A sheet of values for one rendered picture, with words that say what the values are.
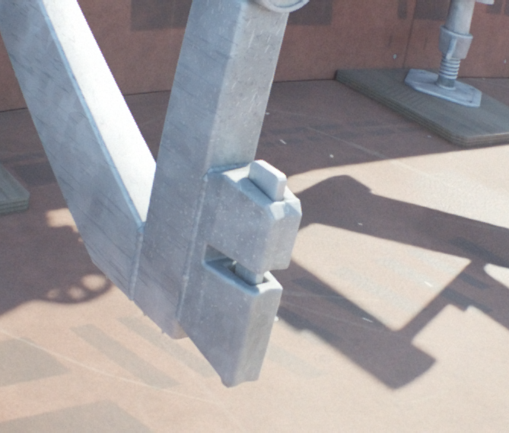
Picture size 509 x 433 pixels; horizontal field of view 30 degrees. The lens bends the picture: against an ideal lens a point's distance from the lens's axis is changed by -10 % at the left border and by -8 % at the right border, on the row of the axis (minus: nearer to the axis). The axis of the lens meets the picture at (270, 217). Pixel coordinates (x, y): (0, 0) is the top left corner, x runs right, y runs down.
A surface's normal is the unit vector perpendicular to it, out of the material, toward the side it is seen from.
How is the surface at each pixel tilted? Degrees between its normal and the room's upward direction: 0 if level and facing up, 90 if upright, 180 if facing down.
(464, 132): 0
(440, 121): 0
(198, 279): 90
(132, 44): 90
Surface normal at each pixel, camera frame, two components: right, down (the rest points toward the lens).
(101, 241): -0.75, 0.14
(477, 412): 0.20, -0.89
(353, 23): 0.64, 0.43
